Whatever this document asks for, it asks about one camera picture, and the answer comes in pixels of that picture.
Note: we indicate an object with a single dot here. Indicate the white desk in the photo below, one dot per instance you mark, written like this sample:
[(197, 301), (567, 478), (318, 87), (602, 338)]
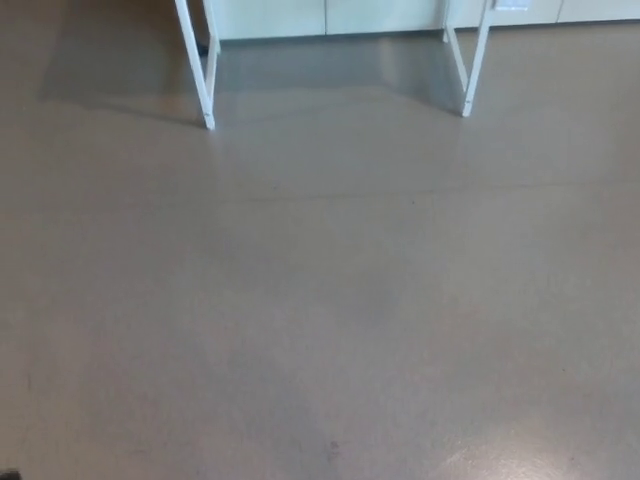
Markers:
[(205, 90)]

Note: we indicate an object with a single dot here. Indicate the white cabinet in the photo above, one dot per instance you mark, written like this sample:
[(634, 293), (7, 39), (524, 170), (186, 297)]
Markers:
[(380, 15)]

